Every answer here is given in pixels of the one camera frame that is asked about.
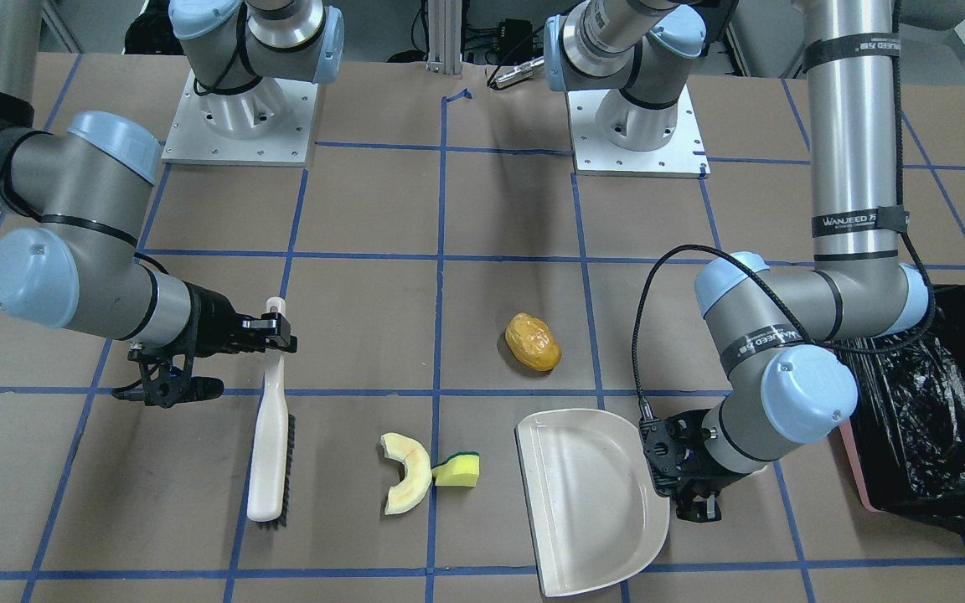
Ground bin with black bag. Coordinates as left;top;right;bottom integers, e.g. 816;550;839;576
839;285;965;535

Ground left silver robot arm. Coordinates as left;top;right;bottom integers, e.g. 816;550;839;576
544;1;965;523

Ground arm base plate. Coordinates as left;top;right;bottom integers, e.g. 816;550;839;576
162;74;319;167
566;87;711;178

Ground pale melon slice toy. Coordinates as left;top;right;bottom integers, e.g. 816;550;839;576
379;432;432;515

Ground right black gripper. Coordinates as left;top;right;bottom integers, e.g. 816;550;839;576
181;285;298;358

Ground yellow potato toy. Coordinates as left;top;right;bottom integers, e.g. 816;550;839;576
504;312;563;373

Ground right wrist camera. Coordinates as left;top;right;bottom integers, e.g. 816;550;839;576
111;348;224;408

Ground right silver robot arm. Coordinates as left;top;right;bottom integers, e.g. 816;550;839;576
0;1;344;358

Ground yellow green sponge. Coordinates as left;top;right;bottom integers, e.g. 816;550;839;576
432;451;480;487

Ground beige brush black bristles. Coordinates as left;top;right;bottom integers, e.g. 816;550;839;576
246;297;296;528

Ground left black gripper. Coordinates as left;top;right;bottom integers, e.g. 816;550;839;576
638;410;743;523

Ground beige plastic dustpan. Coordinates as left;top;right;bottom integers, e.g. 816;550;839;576
514;408;670;598

